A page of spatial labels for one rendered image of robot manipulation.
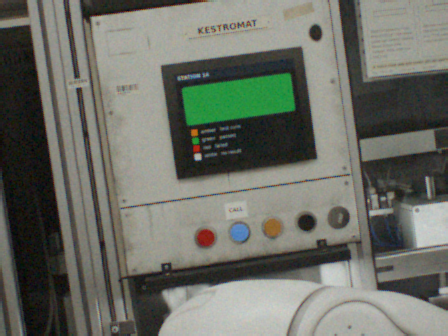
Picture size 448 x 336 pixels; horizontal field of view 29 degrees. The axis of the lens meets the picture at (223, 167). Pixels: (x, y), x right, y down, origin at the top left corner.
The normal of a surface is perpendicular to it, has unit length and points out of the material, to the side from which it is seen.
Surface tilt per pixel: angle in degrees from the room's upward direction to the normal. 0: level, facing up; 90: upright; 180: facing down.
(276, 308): 37
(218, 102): 90
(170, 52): 90
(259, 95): 90
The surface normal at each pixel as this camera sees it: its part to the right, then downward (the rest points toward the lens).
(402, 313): 0.37, -0.76
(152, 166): 0.07, 0.04
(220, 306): -0.55, -0.72
